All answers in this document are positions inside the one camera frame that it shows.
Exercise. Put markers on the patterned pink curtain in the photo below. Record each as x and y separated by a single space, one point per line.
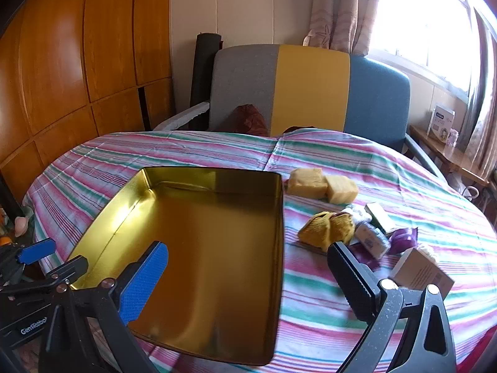
337 7

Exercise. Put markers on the window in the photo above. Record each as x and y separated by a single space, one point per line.
419 15

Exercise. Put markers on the wooden side desk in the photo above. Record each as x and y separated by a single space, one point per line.
454 159

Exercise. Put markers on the small pale pink packet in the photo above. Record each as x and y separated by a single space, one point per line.
452 138

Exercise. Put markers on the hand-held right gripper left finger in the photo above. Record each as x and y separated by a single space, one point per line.
143 279

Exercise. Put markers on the grey yellow blue chair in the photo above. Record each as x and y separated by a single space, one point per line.
310 85

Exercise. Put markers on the white printed carton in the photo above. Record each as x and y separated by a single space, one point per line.
440 122

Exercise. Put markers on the tan cardboard box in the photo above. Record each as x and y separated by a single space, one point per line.
421 274

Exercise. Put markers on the clear plastic wrap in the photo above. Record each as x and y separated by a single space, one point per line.
355 211

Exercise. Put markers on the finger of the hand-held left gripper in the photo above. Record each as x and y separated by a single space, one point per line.
68 269
37 250

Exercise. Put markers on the striped tablecloth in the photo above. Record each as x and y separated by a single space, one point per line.
349 155

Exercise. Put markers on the gold metal tin box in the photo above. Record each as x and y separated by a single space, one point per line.
213 241

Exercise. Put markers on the yellow sponge block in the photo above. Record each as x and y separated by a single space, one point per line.
341 189
306 182

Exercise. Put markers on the wooden wardrobe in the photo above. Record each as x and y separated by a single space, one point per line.
58 46

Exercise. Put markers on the beige side curtain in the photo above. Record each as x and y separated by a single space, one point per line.
485 105

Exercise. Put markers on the black rolled mat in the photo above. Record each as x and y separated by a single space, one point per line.
204 66

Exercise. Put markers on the white and blue small packet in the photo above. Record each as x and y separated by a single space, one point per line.
372 239

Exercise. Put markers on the white mug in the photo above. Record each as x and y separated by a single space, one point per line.
471 193

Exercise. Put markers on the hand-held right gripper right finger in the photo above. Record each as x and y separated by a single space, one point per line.
353 279

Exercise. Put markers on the green and white small box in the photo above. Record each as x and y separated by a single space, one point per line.
382 217

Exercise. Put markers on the yellow cloth pouch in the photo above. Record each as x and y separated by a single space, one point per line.
322 231

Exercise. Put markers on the dark red bag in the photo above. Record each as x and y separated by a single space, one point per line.
248 120

